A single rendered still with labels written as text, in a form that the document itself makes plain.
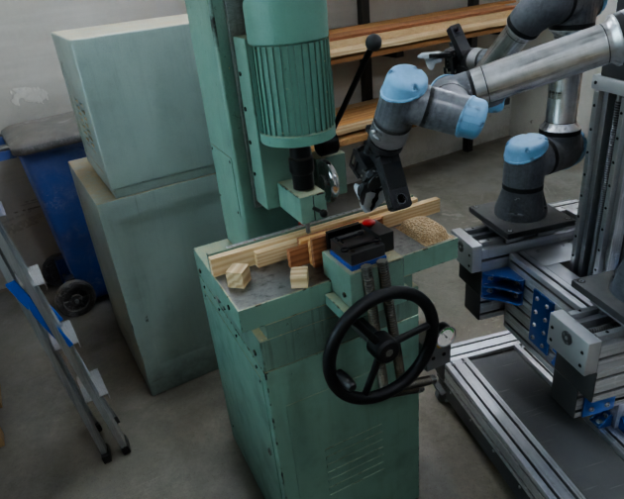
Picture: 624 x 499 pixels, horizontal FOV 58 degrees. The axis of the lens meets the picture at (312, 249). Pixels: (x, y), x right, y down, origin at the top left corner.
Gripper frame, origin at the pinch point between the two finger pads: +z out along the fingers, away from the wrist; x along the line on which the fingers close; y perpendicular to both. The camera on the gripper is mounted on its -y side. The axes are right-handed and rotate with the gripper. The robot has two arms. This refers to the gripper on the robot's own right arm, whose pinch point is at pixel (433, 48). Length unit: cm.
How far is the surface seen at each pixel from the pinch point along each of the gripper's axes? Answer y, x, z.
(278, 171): 3, -86, -42
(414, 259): 27, -67, -68
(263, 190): 6, -91, -41
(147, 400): 106, -141, 30
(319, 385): 50, -100, -66
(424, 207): 24, -52, -53
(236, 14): -34, -83, -34
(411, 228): 24, -62, -60
